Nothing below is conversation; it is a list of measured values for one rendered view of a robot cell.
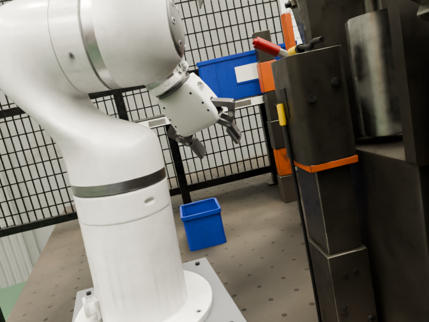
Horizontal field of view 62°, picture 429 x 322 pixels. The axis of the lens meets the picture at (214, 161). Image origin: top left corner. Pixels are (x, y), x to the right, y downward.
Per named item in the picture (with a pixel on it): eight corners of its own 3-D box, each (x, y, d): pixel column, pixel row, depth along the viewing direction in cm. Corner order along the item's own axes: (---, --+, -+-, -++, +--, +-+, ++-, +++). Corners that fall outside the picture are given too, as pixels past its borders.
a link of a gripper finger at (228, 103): (226, 86, 66) (240, 110, 69) (193, 101, 70) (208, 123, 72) (225, 89, 65) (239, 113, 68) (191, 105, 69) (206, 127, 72)
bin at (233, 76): (304, 84, 107) (297, 39, 105) (205, 105, 109) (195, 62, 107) (295, 85, 123) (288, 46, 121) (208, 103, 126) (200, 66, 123)
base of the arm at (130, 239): (75, 384, 39) (34, 223, 35) (75, 298, 56) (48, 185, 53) (235, 322, 45) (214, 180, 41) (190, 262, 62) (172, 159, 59)
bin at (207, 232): (228, 242, 89) (221, 208, 87) (189, 252, 88) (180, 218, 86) (222, 227, 99) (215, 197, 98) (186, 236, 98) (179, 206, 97)
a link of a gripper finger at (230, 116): (233, 104, 69) (252, 130, 72) (221, 110, 71) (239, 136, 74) (230, 113, 67) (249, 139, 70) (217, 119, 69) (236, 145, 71)
